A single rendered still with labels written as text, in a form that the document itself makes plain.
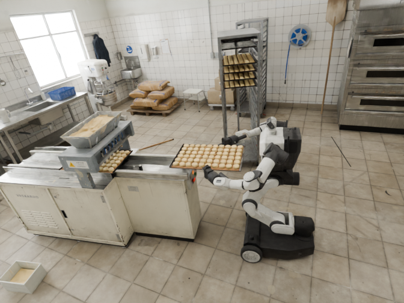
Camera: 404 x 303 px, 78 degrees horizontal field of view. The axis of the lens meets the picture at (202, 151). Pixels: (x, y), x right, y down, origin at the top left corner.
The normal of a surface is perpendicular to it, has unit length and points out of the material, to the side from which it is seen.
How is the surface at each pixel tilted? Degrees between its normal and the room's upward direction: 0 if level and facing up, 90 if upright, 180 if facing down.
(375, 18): 90
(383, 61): 90
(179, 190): 90
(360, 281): 0
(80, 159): 90
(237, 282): 0
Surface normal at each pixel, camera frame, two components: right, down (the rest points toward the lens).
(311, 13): -0.40, 0.50
